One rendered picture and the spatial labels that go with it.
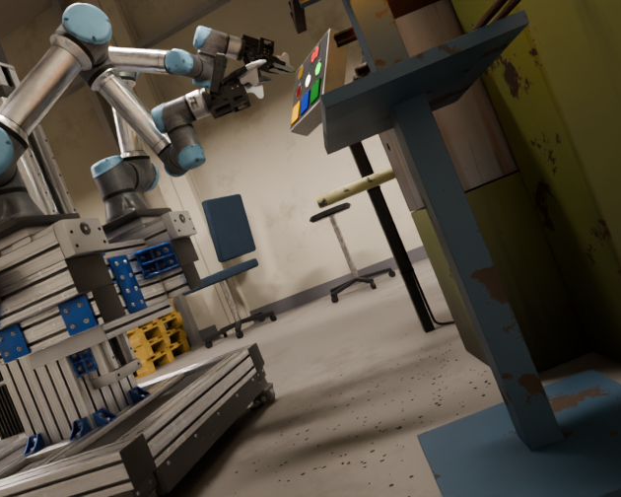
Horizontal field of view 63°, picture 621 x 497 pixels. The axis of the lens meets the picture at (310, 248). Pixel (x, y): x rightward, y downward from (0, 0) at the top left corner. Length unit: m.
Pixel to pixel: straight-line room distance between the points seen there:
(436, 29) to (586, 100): 0.42
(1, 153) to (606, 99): 1.28
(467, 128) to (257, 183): 3.74
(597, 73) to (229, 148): 4.18
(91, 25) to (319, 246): 3.54
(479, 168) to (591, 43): 0.35
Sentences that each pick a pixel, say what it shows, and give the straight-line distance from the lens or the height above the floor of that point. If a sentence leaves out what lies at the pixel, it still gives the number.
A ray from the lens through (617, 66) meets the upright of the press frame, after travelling 1.15.
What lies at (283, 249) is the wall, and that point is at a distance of 4.84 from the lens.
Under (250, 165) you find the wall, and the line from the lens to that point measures 4.93.
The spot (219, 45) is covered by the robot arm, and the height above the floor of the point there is 1.23.
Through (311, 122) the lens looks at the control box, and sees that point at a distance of 2.06.
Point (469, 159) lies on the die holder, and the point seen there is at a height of 0.54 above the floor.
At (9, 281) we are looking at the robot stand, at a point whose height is 0.69.
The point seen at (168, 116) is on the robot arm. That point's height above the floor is 0.97.
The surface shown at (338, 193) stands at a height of 0.62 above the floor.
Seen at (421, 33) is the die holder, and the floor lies 0.86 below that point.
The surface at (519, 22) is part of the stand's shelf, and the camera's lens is 0.81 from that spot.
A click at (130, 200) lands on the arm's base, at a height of 0.87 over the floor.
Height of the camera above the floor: 0.49
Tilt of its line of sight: level
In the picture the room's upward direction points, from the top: 22 degrees counter-clockwise
